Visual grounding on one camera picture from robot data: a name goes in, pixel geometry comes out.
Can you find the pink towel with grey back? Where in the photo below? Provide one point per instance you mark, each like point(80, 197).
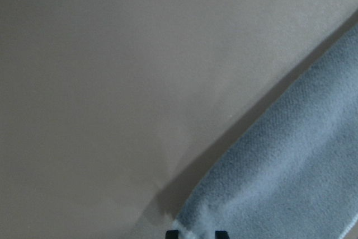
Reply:
point(293, 173)

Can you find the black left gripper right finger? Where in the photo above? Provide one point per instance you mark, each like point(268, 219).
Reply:
point(221, 235)

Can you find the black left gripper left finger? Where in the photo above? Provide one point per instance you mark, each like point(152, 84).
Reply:
point(172, 234)

